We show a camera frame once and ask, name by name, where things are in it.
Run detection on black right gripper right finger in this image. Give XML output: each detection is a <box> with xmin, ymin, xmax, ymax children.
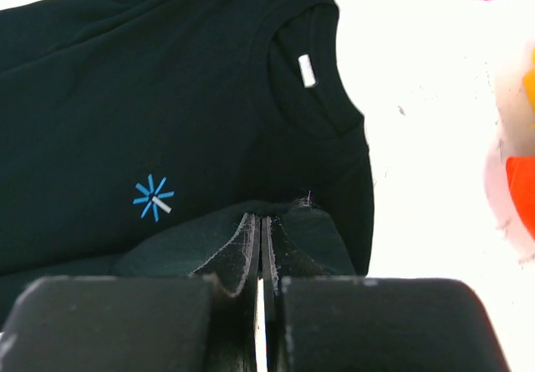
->
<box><xmin>261</xmin><ymin>218</ymin><xmax>508</xmax><ymax>371</ymax></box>

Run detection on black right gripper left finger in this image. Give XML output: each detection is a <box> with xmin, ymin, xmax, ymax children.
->
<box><xmin>1</xmin><ymin>214</ymin><xmax>259</xmax><ymax>371</ymax></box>

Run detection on black t shirt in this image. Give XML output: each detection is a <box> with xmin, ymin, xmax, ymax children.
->
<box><xmin>1</xmin><ymin>0</ymin><xmax>374</xmax><ymax>313</ymax></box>

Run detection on orange t shirt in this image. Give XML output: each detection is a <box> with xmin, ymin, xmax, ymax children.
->
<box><xmin>506</xmin><ymin>156</ymin><xmax>535</xmax><ymax>239</ymax></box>

